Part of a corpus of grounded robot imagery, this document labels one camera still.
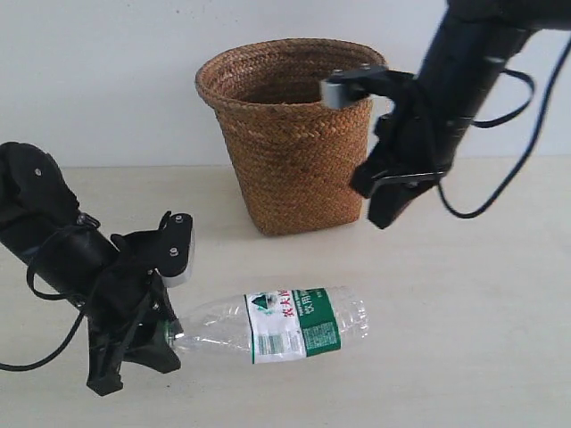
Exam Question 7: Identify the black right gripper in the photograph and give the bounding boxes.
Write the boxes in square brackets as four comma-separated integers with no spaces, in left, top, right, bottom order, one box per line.
[350,73,468,229]

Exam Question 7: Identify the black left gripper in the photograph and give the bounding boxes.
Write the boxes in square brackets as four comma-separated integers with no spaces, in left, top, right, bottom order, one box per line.
[86,234,184,396]

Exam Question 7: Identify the clear plastic bottle green label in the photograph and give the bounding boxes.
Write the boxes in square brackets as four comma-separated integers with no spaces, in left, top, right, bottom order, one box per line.
[164,286,369,365]

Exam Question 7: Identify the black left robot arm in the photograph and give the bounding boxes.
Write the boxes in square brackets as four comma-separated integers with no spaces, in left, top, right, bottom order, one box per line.
[1,142,195,396]

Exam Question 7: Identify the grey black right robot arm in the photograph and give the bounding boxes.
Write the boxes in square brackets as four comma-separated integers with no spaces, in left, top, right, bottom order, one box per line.
[340,1,570,229]

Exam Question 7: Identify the brown woven wicker basket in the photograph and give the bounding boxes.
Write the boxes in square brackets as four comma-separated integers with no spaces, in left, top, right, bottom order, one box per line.
[194,37,385,236]

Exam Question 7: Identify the right wrist camera black silver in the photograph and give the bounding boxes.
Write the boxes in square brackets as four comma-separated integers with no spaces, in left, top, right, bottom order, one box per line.
[320,64,415,110]

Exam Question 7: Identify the wrist camera black silver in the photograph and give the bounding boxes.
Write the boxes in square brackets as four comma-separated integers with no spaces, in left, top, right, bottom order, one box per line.
[320,64,415,110]
[156,211,195,288]

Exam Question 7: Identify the left wrist camera black silver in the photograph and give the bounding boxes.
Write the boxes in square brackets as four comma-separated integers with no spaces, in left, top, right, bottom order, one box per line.
[156,211,195,288]

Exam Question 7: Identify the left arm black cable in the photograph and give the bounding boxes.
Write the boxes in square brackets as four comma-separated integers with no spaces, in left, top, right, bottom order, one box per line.
[0,226,148,372]

